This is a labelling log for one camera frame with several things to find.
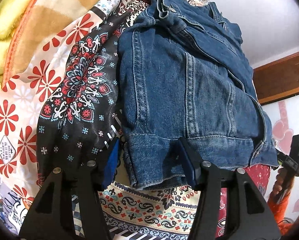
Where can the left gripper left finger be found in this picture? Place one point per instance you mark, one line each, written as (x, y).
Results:
(50, 215)

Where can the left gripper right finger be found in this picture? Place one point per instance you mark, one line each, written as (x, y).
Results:
(247, 213)

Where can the blue denim jacket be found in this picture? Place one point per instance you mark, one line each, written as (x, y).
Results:
(183, 74)

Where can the orange right sleeve forearm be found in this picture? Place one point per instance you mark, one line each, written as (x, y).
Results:
(278, 211)

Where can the right hand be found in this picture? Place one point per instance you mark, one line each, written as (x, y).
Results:
(277, 187)

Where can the patchwork patterned bedspread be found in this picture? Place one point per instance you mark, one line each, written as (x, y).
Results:
(63, 105)

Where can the tan orange-trimmed blanket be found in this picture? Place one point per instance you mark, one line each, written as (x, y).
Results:
(41, 20)

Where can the brown wooden door frame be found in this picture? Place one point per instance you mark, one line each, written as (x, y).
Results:
(277, 80)

